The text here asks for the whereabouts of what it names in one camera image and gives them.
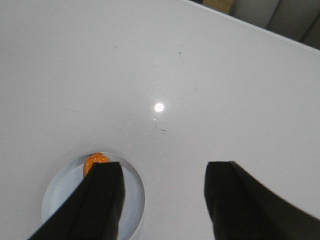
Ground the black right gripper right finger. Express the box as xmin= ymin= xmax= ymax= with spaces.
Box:
xmin=204 ymin=161 xmax=320 ymax=240

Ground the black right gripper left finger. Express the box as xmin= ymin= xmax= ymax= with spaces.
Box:
xmin=31 ymin=162 xmax=125 ymax=240

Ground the light blue plate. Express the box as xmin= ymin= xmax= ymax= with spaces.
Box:
xmin=41 ymin=152 xmax=145 ymax=240

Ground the orange corn cob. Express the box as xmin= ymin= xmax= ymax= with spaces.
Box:
xmin=82 ymin=152 xmax=110 ymax=177

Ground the grey upholstered chair right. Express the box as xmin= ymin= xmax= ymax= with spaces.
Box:
xmin=230 ymin=0 xmax=320 ymax=49

